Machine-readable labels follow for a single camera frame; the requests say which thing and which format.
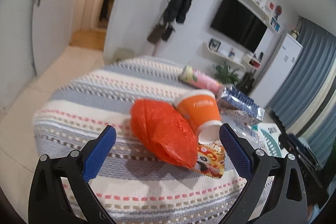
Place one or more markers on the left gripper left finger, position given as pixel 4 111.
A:
pixel 48 202

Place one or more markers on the white curved wall shelf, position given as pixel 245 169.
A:
pixel 231 61

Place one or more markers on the orange plastic bag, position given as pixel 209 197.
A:
pixel 164 132

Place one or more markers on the white refrigerator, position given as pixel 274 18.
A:
pixel 277 70

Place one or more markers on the red cube wall shelf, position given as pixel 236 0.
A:
pixel 251 61

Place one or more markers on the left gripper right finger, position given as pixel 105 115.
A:
pixel 286 202

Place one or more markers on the white interior door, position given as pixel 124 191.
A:
pixel 51 31

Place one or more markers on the brown hanging handbag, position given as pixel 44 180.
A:
pixel 156 33

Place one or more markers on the framed butterfly picture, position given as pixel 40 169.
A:
pixel 214 45

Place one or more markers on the blue grey curtain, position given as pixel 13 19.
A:
pixel 305 103

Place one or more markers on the panda snack wrapper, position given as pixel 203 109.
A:
pixel 210 161

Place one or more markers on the green potted plant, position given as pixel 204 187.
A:
pixel 224 74

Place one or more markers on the orange paper cup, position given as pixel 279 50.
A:
pixel 199 107

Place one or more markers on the light blue laundry basket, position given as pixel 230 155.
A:
pixel 272 144

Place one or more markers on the pink tall drink bottle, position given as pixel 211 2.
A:
pixel 199 80

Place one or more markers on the blue silver snack bag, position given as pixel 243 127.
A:
pixel 238 106

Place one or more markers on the black wall television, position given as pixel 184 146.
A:
pixel 237 22

